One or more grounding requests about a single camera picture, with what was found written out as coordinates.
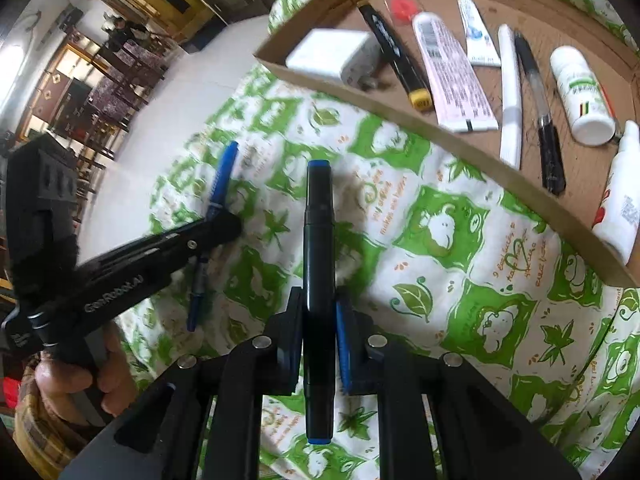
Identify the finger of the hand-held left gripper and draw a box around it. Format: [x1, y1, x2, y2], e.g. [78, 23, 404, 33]
[145, 211, 244, 271]

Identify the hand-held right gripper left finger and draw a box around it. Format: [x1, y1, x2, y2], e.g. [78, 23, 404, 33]
[60, 286, 305, 480]

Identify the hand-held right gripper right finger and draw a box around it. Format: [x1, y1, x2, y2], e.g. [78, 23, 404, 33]
[336, 294, 583, 480]

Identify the blue pen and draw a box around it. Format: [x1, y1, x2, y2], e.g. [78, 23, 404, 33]
[186, 141, 240, 333]

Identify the black marker with blue caps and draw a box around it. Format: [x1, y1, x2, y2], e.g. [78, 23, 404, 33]
[301, 159, 337, 446]

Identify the white charger adapter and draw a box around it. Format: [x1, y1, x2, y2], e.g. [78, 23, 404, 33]
[286, 29, 383, 92]

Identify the black marker with yellow cap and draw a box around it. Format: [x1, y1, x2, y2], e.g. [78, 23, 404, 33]
[357, 3, 433, 111]

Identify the pink cream tube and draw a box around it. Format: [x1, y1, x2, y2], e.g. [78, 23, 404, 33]
[411, 11, 501, 134]

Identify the black clear gel pen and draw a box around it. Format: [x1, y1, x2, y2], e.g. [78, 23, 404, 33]
[512, 31, 567, 196]

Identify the clear bag with red rings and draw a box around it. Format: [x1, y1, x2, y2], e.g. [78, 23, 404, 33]
[375, 0, 423, 26]

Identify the white pen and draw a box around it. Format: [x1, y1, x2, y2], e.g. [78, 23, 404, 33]
[497, 24, 523, 171]

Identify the white spray bottle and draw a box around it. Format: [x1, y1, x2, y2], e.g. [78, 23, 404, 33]
[591, 120, 640, 266]

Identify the white and blue toothpaste tube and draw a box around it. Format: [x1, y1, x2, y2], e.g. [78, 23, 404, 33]
[456, 0, 502, 68]

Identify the white medicine bottle green label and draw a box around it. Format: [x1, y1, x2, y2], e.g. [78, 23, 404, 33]
[549, 46, 617, 147]

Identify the thin clear plastic stick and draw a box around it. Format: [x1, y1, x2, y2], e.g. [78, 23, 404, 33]
[597, 82, 626, 143]

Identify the brown cardboard tray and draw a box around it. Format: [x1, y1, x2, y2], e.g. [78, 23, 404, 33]
[252, 0, 640, 288]

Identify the person's left forearm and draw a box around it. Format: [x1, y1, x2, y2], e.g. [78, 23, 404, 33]
[12, 380, 101, 480]

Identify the person's left hand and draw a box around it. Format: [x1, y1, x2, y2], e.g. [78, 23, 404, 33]
[32, 325, 138, 428]

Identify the wooden shelf cabinet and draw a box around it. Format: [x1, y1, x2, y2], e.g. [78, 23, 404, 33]
[20, 42, 101, 136]

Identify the green printed blanket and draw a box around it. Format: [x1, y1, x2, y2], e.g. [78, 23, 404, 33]
[117, 0, 640, 480]

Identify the dark wooden chair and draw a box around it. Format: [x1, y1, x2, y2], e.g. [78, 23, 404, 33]
[87, 37, 168, 126]

